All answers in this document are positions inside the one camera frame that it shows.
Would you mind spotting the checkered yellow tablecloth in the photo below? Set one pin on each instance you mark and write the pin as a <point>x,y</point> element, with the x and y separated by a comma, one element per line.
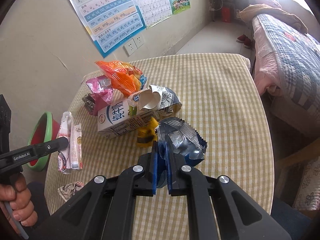
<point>219,100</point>

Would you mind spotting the dark shelf unit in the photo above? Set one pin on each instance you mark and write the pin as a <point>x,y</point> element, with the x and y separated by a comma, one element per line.
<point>225,2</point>

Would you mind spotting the small pink foil wrapper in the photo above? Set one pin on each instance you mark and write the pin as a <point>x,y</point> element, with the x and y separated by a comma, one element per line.
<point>100,96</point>

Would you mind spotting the wooden chair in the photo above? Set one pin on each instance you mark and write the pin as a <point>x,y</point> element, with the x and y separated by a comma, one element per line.
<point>297,180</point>

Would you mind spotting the green red trash bin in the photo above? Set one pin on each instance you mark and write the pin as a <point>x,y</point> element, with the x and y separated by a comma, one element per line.
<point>45,130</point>

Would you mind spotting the pink white long wrapper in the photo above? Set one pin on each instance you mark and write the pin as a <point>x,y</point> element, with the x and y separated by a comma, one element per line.
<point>70,158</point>

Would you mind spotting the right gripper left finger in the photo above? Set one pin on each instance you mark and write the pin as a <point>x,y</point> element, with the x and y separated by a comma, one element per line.
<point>104,208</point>

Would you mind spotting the blue pinyin wall poster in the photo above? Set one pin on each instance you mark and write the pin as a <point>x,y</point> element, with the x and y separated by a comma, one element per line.
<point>110,23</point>

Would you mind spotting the crumpled paper ball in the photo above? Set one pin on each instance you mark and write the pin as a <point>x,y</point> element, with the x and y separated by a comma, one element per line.
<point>69,190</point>

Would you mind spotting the white wall socket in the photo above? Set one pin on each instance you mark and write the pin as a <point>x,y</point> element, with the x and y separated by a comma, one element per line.
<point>133,44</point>

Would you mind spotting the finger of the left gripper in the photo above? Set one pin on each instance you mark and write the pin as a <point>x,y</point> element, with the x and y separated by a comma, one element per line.
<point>12,162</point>

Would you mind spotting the person's left hand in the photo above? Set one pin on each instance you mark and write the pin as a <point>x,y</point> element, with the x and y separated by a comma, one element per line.
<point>19,198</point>

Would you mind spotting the white chart wall poster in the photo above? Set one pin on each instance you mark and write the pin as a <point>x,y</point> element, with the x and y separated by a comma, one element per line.
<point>154,11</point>

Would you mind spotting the white blue milk carton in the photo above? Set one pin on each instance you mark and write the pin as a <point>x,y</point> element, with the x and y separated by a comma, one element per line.
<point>124,116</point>

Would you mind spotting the small yellow snack packet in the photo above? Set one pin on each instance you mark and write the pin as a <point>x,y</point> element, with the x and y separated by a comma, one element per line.
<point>148,134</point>

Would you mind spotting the orange plastic snack bag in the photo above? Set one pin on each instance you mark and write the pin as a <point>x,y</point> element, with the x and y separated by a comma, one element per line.
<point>124,77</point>

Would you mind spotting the blue foil snack bag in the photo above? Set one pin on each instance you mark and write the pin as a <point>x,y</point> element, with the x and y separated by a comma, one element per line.
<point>176,136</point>

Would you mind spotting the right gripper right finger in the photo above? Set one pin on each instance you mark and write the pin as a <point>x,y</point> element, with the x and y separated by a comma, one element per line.
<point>217,207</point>

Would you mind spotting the red slippers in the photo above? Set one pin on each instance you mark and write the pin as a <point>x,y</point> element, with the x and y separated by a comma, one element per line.
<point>245,40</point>

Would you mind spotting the tan blanket on bed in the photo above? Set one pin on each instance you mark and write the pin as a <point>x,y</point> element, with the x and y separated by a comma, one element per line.
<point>292,20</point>

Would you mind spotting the bed with plaid quilt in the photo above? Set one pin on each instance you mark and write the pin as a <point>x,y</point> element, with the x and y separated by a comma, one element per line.
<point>287,68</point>

